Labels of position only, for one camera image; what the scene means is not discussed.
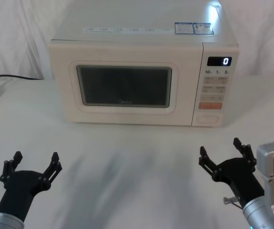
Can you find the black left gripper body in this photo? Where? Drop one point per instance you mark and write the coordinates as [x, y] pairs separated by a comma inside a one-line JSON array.
[[20, 188]]

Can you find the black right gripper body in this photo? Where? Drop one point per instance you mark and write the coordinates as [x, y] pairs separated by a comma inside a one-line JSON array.
[[239, 179]]

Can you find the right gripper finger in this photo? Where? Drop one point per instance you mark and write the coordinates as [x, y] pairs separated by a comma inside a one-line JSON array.
[[207, 161], [246, 152]]

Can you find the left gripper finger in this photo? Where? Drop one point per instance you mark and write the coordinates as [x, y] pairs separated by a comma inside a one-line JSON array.
[[53, 167], [9, 165]]

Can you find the cream oven door with window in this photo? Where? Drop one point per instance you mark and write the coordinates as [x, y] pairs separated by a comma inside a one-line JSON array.
[[127, 52]]

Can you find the white table cloth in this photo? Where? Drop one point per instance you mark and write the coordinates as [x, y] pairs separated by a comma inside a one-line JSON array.
[[127, 167]]

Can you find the oven control panel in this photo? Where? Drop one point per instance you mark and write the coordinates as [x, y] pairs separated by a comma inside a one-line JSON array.
[[214, 82]]

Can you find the white curtain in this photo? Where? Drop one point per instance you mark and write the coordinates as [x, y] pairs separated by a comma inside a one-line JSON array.
[[17, 35]]

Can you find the blue bordered sticker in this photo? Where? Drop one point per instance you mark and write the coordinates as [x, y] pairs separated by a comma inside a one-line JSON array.
[[203, 28], [184, 28]]

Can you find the cream microwave oven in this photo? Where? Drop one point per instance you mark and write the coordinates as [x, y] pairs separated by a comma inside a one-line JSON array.
[[132, 51]]

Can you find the long white sticker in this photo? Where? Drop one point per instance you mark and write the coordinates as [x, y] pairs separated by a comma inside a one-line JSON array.
[[127, 30]]

